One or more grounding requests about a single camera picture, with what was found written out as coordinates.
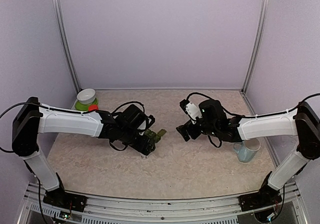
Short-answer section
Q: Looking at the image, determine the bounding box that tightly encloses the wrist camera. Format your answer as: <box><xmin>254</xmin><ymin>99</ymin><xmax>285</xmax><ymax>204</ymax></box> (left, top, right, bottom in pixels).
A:
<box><xmin>179</xmin><ymin>99</ymin><xmax>202</xmax><ymax>124</ymax></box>
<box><xmin>140</xmin><ymin>115</ymin><xmax>156</xmax><ymax>131</ymax></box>

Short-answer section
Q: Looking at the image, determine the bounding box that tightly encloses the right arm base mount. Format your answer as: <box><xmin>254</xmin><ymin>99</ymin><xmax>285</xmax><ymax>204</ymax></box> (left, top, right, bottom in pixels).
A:
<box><xmin>239</xmin><ymin>184</ymin><xmax>283</xmax><ymax>211</ymax></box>

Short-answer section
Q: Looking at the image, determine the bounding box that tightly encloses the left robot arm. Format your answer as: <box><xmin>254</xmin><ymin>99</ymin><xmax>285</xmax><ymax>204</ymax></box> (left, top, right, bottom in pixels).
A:
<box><xmin>12</xmin><ymin>97</ymin><xmax>157</xmax><ymax>206</ymax></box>

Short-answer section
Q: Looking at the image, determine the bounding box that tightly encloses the red pill bottle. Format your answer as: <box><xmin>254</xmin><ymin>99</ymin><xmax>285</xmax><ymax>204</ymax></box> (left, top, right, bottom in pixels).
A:
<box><xmin>88</xmin><ymin>104</ymin><xmax>99</xmax><ymax>111</ymax></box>

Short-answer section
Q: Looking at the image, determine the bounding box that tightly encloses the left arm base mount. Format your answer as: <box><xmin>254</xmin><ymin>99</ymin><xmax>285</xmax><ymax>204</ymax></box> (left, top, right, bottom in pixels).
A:
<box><xmin>43</xmin><ymin>183</ymin><xmax>87</xmax><ymax>212</ymax></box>

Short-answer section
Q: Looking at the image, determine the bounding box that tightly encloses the front aluminium rail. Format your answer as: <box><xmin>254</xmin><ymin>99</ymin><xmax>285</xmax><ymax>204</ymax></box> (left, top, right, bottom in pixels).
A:
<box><xmin>17</xmin><ymin>181</ymin><xmax>308</xmax><ymax>224</ymax></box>

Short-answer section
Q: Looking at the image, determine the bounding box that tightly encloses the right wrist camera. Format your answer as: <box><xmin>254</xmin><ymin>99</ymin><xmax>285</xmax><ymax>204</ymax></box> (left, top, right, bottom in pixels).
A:
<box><xmin>179</xmin><ymin>99</ymin><xmax>202</xmax><ymax>124</ymax></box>

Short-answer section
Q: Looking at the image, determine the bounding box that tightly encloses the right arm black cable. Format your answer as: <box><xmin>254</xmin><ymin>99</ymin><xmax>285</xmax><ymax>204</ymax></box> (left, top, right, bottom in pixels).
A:
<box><xmin>187</xmin><ymin>91</ymin><xmax>320</xmax><ymax>118</ymax></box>

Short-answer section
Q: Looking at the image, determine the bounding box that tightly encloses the green weekly pill organizer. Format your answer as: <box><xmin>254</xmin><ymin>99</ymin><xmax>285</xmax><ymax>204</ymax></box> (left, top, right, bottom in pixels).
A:
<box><xmin>144</xmin><ymin>129</ymin><xmax>167</xmax><ymax>144</ymax></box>

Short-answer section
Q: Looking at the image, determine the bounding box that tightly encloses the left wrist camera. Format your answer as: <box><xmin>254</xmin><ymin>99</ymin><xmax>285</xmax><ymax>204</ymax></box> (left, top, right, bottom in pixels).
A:
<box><xmin>140</xmin><ymin>115</ymin><xmax>156</xmax><ymax>131</ymax></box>

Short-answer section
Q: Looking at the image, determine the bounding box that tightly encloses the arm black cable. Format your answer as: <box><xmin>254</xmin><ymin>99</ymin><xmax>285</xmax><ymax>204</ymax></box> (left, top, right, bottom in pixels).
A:
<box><xmin>187</xmin><ymin>91</ymin><xmax>320</xmax><ymax>118</ymax></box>
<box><xmin>0</xmin><ymin>100</ymin><xmax>146</xmax><ymax>153</ymax></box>

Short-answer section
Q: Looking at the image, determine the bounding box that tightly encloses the right aluminium frame post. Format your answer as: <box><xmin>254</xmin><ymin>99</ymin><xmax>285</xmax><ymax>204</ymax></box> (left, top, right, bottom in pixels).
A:
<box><xmin>240</xmin><ymin>0</ymin><xmax>272</xmax><ymax>93</ymax></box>

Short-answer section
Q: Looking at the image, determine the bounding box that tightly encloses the left aluminium frame post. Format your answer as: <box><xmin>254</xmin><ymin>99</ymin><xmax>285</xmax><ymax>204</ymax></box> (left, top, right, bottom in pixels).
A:
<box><xmin>52</xmin><ymin>0</ymin><xmax>82</xmax><ymax>93</ymax></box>

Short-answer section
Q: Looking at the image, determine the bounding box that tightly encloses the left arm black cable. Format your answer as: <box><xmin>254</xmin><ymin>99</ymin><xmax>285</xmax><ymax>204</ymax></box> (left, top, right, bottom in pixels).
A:
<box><xmin>0</xmin><ymin>100</ymin><xmax>146</xmax><ymax>153</ymax></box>

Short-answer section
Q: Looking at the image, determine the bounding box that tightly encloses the white bowl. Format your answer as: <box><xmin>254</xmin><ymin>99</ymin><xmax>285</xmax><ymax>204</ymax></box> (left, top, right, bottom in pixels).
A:
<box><xmin>77</xmin><ymin>88</ymin><xmax>96</xmax><ymax>105</ymax></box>

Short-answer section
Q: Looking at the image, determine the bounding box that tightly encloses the aluminium frame post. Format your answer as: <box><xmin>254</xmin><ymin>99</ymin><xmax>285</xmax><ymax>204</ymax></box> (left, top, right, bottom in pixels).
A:
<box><xmin>240</xmin><ymin>0</ymin><xmax>272</xmax><ymax>93</ymax></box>
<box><xmin>52</xmin><ymin>0</ymin><xmax>82</xmax><ymax>93</ymax></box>

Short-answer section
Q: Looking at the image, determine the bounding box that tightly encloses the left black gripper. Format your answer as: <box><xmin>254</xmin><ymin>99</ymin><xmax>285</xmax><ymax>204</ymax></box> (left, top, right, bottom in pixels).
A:
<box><xmin>119</xmin><ymin>127</ymin><xmax>156</xmax><ymax>156</ymax></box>

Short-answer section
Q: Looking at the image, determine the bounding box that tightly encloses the green plate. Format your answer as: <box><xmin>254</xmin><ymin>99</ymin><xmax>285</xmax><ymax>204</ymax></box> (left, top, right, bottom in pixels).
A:
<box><xmin>75</xmin><ymin>98</ymin><xmax>98</xmax><ymax>112</ymax></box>

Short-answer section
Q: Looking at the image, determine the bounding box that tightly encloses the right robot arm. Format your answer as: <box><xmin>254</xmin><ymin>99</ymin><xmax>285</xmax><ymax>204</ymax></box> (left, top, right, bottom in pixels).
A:
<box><xmin>176</xmin><ymin>99</ymin><xmax>320</xmax><ymax>206</ymax></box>

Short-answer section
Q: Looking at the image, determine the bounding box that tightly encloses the light blue mug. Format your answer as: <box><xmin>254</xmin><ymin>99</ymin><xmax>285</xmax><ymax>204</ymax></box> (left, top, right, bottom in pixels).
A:
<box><xmin>233</xmin><ymin>138</ymin><xmax>261</xmax><ymax>163</ymax></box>

